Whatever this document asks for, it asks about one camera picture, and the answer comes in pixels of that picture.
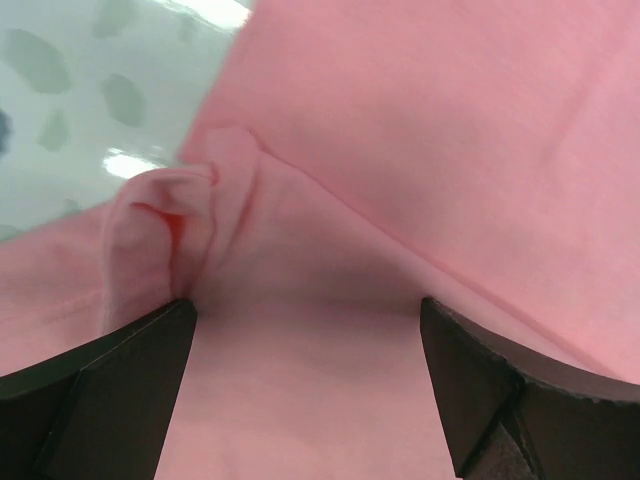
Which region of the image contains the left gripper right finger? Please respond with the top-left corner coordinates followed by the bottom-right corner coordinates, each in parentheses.
top-left (420, 298), bottom-right (639, 480)

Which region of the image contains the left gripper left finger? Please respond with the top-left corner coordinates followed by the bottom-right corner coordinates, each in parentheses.
top-left (1, 300), bottom-right (197, 480)

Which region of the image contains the pink t shirt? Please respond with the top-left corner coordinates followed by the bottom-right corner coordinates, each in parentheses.
top-left (1, 1), bottom-right (639, 479)

